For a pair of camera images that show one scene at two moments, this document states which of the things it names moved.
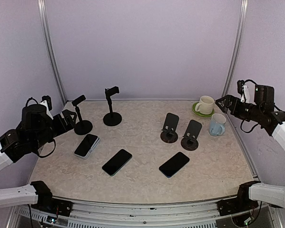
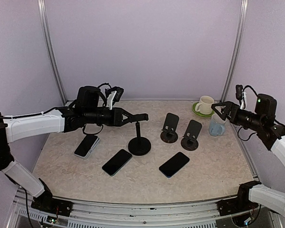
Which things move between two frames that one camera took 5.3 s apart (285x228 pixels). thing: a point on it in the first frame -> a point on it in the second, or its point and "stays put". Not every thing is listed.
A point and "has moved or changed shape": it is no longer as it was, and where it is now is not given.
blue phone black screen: [172, 166] stays put
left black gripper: [70, 123] -> [116, 118]
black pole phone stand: [82, 127] has moved or changed shape
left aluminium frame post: [41, 4] stays put
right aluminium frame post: [237, 49] stays put
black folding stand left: [169, 135] stays put
